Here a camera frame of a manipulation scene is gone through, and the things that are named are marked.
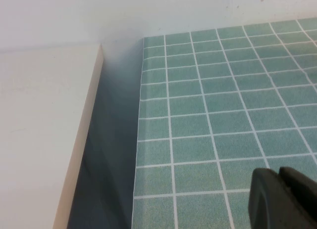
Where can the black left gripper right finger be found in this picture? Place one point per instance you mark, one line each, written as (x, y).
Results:
(299, 196)

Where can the green tiled table mat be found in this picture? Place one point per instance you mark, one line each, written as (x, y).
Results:
(223, 115)

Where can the white side panel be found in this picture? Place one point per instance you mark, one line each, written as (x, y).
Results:
(37, 120)

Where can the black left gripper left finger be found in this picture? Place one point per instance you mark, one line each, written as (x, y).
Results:
(262, 201)

